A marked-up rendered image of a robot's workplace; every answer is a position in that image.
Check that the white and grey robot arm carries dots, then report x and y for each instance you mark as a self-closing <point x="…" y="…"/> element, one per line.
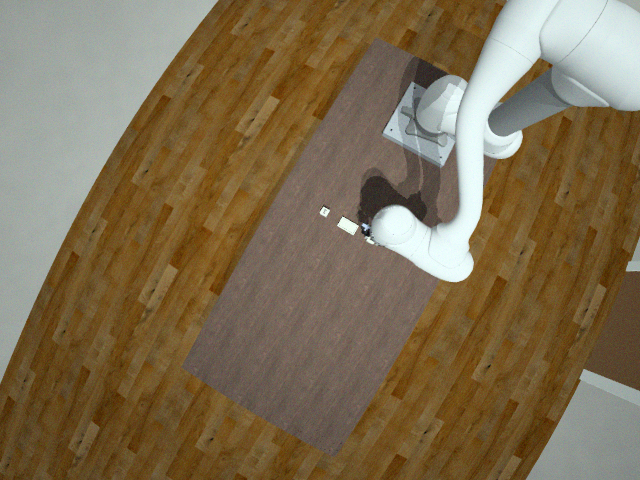
<point x="595" y="45"/>

